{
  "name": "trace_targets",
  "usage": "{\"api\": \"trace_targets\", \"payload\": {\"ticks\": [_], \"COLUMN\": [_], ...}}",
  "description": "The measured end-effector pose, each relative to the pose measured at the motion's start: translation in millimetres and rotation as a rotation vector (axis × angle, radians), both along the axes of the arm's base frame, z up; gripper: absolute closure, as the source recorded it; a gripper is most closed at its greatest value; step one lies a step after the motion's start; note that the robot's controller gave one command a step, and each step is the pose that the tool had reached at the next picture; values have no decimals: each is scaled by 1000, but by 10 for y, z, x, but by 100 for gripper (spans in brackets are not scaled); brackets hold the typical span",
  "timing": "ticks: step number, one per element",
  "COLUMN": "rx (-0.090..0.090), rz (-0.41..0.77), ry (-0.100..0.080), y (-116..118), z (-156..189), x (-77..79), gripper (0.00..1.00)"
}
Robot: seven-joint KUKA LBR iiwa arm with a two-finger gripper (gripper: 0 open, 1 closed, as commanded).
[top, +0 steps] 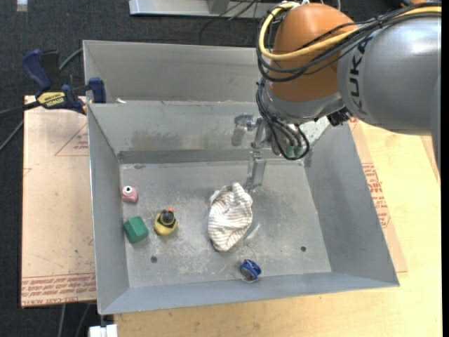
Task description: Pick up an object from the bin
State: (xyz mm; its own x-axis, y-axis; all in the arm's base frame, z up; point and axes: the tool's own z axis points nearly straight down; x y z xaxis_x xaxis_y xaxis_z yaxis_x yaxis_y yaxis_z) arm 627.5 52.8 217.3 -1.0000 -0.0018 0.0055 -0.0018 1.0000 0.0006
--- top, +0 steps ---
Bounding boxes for white striped cloth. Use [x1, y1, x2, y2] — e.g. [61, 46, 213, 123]
[207, 182, 254, 253]

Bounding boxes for green block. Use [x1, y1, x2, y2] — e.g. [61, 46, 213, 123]
[123, 216, 150, 244]

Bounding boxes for small pink toy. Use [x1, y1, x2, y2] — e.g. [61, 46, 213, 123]
[121, 185, 139, 204]

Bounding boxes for brown cardboard board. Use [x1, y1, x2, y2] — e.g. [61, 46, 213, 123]
[20, 95, 410, 308]

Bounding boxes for small blue round toy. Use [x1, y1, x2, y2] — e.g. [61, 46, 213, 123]
[239, 258, 262, 283]

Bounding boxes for grey metal bin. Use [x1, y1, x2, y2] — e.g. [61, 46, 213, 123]
[82, 39, 401, 315]

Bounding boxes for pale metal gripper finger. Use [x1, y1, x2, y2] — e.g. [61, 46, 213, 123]
[231, 112, 257, 147]
[244, 149, 267, 192]

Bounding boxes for yellow and black rubber duck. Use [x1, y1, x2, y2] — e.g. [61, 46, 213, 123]
[153, 207, 179, 237]

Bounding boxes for black cylinder on white bracket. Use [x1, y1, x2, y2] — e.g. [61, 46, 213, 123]
[300, 106, 354, 144]

